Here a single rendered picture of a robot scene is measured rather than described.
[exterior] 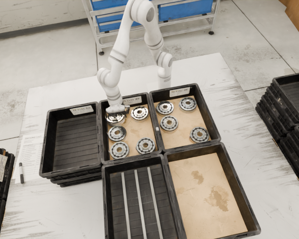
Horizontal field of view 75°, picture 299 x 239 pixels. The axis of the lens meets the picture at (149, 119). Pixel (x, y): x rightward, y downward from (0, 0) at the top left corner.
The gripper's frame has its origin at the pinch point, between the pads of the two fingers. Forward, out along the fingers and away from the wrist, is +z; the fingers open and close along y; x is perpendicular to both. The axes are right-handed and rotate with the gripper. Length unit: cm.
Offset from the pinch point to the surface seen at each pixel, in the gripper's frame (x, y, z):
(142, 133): 11.6, -11.1, 4.3
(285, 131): 5, -124, 49
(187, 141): 21.1, -34.7, 4.2
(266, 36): -158, -208, 82
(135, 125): 5.0, -7.5, 4.2
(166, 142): 19.5, -23.6, 4.3
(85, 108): -8.1, 20.2, -2.6
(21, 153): 3, 68, 18
